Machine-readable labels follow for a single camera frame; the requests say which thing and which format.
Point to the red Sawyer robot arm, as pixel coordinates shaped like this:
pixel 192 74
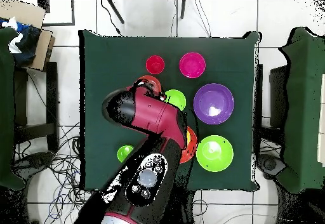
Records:
pixel 152 112

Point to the pink bowl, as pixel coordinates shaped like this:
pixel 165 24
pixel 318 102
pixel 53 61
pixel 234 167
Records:
pixel 192 65

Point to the black rectangular frame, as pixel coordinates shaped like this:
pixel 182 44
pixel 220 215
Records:
pixel 73 10

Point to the blue and white cloth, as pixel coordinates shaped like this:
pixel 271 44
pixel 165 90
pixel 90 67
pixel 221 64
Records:
pixel 28 43

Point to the black tripod leg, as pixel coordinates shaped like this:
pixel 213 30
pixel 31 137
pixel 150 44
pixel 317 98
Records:
pixel 183 8
pixel 115 10

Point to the black stool frame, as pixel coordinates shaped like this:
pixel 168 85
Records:
pixel 52 107

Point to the large orange-red bowl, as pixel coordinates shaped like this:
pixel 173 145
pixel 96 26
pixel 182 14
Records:
pixel 191 153

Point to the cardboard box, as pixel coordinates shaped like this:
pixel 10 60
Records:
pixel 22 12

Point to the dark green tablecloth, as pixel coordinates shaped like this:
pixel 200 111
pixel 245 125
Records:
pixel 114 56

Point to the red cup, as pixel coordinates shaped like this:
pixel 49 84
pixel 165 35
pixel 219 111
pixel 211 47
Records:
pixel 155 64

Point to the green cup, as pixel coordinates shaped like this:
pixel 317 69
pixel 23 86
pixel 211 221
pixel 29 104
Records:
pixel 123 153

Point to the green cloth covered table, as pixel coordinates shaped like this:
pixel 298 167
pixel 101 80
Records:
pixel 302 107
pixel 6 107

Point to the small orange bowl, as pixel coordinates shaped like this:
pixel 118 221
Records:
pixel 155 81

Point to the large green bowl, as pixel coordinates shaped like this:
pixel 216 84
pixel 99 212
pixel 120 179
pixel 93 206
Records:
pixel 215 153

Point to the small green bowl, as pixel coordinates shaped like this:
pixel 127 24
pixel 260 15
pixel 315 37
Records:
pixel 176 98

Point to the large purple bowl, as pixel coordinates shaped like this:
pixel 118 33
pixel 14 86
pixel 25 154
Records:
pixel 213 102

